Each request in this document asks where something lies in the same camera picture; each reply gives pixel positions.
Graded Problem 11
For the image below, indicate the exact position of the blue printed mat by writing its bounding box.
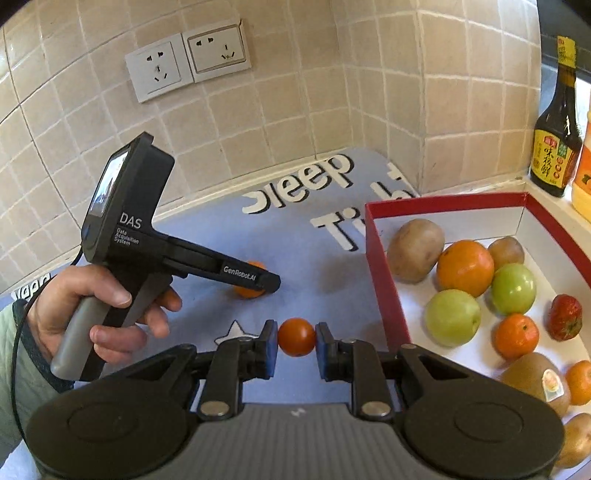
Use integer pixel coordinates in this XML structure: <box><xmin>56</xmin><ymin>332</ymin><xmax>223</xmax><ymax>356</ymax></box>
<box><xmin>0</xmin><ymin>147</ymin><xmax>422</xmax><ymax>480</ymax></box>

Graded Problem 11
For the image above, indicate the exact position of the person's left hand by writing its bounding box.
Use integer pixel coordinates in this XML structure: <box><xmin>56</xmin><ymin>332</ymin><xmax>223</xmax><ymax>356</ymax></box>
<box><xmin>28</xmin><ymin>264</ymin><xmax>183</xmax><ymax>367</ymax></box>

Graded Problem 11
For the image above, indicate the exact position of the small reddish orange fruit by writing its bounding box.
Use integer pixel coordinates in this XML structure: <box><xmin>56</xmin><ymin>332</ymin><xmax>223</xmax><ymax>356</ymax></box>
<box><xmin>277</xmin><ymin>318</ymin><xmax>317</xmax><ymax>357</ymax></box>

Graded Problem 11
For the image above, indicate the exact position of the large orange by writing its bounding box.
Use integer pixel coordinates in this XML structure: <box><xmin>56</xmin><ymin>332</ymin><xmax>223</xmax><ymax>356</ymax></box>
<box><xmin>437</xmin><ymin>240</ymin><xmax>495</xmax><ymax>297</ymax></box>

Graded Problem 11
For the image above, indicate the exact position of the orange plastic bottle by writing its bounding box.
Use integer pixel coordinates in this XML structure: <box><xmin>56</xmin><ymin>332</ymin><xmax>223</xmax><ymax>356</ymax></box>
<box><xmin>571</xmin><ymin>108</ymin><xmax>591</xmax><ymax>223</ymax></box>

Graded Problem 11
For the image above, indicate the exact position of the brown kiwi with sticker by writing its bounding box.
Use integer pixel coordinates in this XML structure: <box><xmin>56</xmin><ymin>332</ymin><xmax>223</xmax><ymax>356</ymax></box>
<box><xmin>501</xmin><ymin>352</ymin><xmax>572</xmax><ymax>418</ymax></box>

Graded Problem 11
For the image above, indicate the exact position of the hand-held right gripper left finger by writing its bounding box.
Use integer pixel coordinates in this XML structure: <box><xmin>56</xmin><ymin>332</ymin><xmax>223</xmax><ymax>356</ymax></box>
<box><xmin>117</xmin><ymin>320</ymin><xmax>280</xmax><ymax>421</ymax></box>

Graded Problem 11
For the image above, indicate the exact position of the red strawberry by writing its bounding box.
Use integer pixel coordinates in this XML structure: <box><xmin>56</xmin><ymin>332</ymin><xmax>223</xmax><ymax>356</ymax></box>
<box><xmin>548</xmin><ymin>294</ymin><xmax>583</xmax><ymax>342</ymax></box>

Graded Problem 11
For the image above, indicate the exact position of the red cardboard box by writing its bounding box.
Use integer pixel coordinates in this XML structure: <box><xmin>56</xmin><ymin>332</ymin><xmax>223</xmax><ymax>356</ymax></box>
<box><xmin>364</xmin><ymin>191</ymin><xmax>591</xmax><ymax>480</ymax></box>

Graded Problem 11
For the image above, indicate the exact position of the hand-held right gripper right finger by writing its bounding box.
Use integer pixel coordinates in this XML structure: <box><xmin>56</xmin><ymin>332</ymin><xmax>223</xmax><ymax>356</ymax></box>
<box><xmin>315</xmin><ymin>323</ymin><xmax>483</xmax><ymax>421</ymax></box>

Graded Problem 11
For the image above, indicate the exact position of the large brown kiwi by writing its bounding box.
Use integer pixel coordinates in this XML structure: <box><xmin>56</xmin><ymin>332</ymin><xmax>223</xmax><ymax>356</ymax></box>
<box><xmin>387</xmin><ymin>219</ymin><xmax>446</xmax><ymax>284</ymax></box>

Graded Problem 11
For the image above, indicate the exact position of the yellow-green apple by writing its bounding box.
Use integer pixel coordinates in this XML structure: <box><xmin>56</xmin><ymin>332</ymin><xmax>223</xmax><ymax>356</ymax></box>
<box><xmin>425</xmin><ymin>289</ymin><xmax>482</xmax><ymax>348</ymax></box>

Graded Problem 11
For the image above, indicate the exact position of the dark soy sauce bottle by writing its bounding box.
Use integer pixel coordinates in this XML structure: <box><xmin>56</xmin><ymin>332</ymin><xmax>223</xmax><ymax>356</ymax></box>
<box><xmin>529</xmin><ymin>36</ymin><xmax>583</xmax><ymax>198</ymax></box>

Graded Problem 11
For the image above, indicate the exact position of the bright green apple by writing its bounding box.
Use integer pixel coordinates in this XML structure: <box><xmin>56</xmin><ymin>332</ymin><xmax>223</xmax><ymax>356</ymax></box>
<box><xmin>490</xmin><ymin>263</ymin><xmax>537</xmax><ymax>316</ymax></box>

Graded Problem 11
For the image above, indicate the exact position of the person's left forearm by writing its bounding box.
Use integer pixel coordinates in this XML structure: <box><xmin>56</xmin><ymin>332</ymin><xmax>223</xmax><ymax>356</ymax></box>
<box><xmin>0</xmin><ymin>299</ymin><xmax>77</xmax><ymax>467</ymax></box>

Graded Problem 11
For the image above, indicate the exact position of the orange mandarin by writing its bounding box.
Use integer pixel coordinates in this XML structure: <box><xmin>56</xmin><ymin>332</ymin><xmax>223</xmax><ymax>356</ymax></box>
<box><xmin>493</xmin><ymin>313</ymin><xmax>540</xmax><ymax>361</ymax></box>
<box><xmin>232</xmin><ymin>261</ymin><xmax>267</xmax><ymax>300</ymax></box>
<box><xmin>566</xmin><ymin>360</ymin><xmax>591</xmax><ymax>406</ymax></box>

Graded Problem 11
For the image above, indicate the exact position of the black cable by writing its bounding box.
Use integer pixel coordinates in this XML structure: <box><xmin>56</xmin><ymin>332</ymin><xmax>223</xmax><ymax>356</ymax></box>
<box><xmin>9</xmin><ymin>242</ymin><xmax>88</xmax><ymax>444</ymax></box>

